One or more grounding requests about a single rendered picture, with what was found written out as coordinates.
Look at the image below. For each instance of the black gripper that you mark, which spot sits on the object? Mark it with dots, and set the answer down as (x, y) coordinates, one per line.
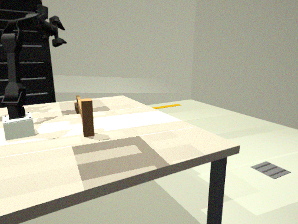
(55, 23)

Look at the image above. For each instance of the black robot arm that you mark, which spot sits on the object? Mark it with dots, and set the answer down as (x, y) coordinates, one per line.
(12, 44)

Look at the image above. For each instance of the brown wooden post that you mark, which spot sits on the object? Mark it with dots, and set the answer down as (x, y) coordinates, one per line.
(87, 116)

